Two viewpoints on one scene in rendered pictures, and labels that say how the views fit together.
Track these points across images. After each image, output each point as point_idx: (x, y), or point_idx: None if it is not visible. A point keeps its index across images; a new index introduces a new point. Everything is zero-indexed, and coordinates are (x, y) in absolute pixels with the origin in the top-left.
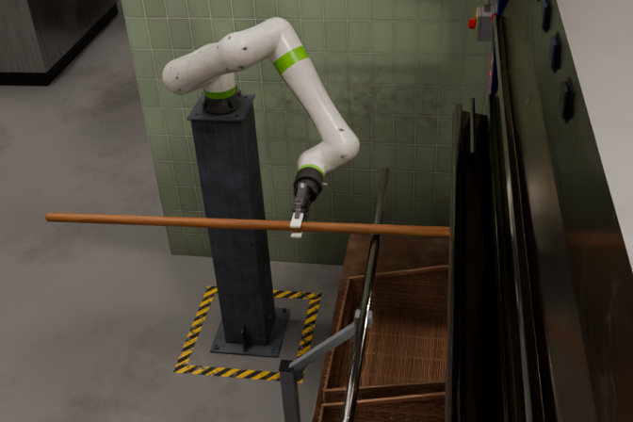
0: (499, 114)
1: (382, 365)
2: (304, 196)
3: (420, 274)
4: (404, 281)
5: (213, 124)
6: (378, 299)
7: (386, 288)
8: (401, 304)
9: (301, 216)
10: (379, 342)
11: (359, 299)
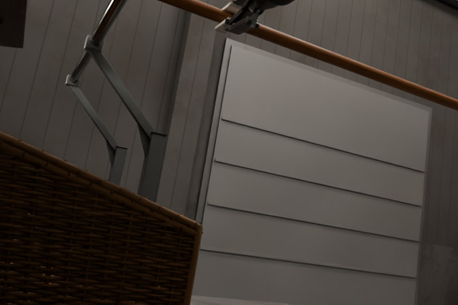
0: None
1: (49, 283)
2: None
3: (5, 157)
4: (47, 195)
5: None
6: (110, 286)
7: (93, 239)
8: (33, 295)
9: (227, 4)
10: (69, 296)
11: (161, 297)
